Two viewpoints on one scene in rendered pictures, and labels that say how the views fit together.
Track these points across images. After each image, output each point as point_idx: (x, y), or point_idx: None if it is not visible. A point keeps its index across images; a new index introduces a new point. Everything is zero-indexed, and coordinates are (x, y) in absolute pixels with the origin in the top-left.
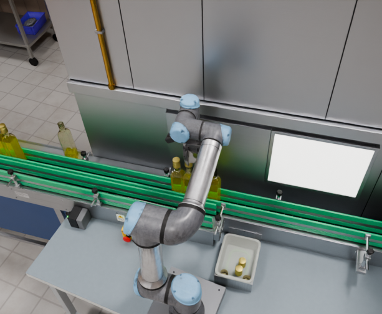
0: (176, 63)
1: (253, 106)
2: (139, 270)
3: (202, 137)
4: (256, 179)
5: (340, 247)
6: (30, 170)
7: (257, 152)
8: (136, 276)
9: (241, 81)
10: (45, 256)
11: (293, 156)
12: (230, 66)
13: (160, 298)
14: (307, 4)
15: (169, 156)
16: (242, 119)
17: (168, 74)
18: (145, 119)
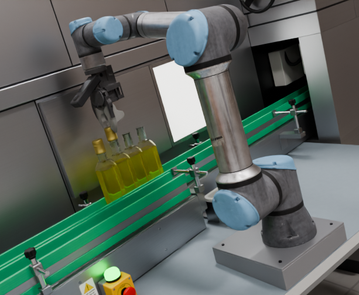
0: (25, 23)
1: (120, 49)
2: (222, 181)
3: (132, 23)
4: (166, 149)
5: (270, 142)
6: None
7: (150, 105)
8: (229, 191)
9: (97, 19)
10: None
11: (176, 89)
12: (81, 4)
13: (273, 189)
14: None
15: (65, 196)
16: (119, 67)
17: (21, 44)
18: (14, 144)
